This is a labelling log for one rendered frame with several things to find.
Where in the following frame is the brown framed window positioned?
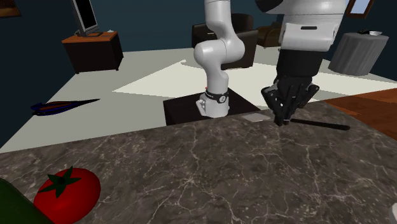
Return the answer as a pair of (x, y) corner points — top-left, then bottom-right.
(344, 0), (375, 20)

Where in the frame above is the dark cabinet with monitor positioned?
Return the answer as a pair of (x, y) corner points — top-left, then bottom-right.
(61, 0), (125, 75)

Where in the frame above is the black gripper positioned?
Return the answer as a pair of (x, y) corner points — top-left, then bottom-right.
(260, 48), (326, 127)

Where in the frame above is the dark brown armchair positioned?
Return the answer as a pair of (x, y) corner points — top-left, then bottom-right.
(191, 13), (260, 71)

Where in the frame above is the black robot stand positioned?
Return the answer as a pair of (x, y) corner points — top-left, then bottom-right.
(163, 88), (261, 127)

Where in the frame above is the black handled kitchen tool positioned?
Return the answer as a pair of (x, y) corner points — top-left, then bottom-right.
(241, 112), (352, 131)

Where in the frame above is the dark green rounded object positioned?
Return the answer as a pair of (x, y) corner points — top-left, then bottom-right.
(0, 178), (54, 224)

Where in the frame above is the round table with grey cloth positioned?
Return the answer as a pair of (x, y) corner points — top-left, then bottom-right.
(328, 29), (390, 77)

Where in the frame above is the brown framed wall picture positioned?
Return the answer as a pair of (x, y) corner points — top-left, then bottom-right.
(0, 0), (23, 18)

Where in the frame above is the red tomato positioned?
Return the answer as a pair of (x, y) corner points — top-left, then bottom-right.
(32, 166), (102, 224)

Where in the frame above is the blue and black flat object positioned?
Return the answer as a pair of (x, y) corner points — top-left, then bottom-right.
(30, 98), (101, 117)

